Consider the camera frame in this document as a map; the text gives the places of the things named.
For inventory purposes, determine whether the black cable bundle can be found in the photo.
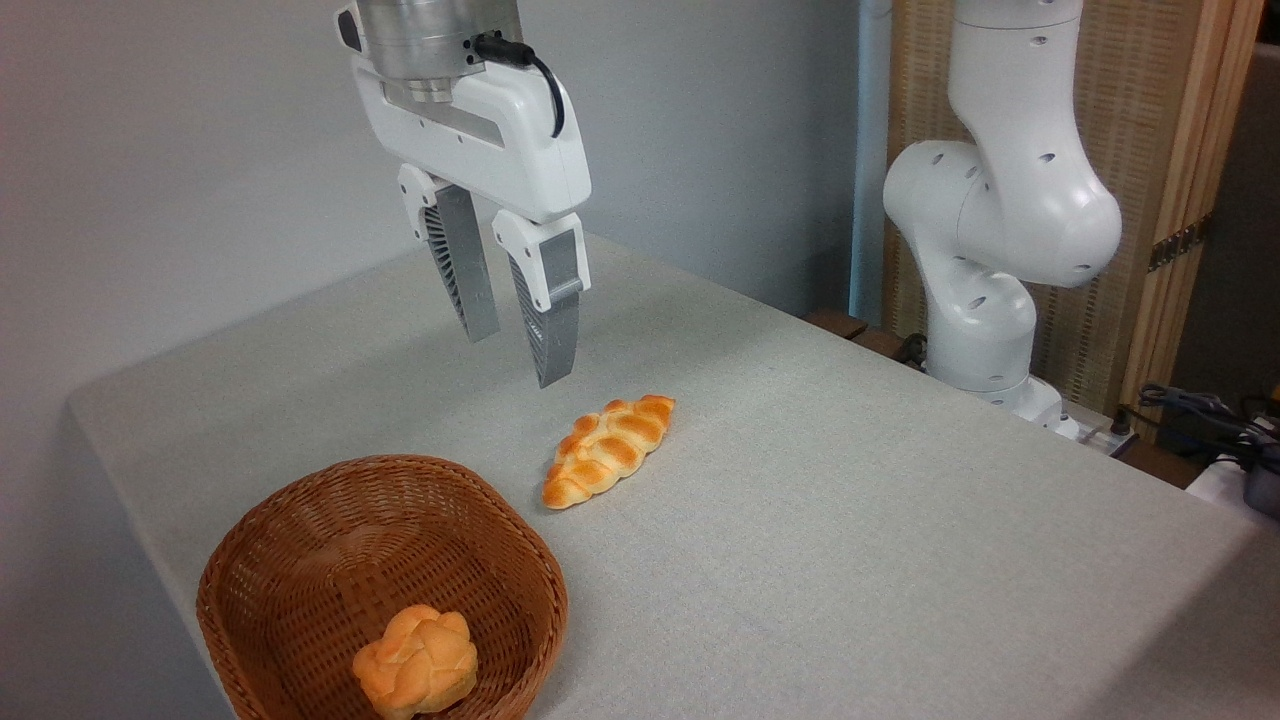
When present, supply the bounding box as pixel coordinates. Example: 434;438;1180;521
1120;383;1280;471

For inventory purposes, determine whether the black metal screen hinge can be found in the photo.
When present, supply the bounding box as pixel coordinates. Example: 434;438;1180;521
1148;215;1213;273

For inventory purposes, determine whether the grey tablecloth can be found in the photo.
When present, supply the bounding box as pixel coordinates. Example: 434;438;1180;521
68;232;1280;720

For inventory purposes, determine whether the long braided bread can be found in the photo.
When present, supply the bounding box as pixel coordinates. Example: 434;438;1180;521
542;395;677;511

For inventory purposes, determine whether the brown wicker basket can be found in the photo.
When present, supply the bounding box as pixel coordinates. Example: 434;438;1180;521
196;455;569;720

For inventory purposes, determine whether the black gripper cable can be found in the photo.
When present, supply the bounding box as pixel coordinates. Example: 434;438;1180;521
472;32;566;139

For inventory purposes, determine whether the light blue vertical pipe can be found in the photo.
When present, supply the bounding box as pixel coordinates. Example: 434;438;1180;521
850;0;893;326

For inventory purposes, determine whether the brown wooden base block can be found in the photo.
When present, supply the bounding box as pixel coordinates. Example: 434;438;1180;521
805;310;931;373

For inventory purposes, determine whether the round knotted bread roll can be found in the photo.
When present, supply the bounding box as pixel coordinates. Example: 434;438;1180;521
351;604;479;720

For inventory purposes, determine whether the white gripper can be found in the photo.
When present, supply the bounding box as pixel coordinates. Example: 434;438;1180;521
335;5;592;389

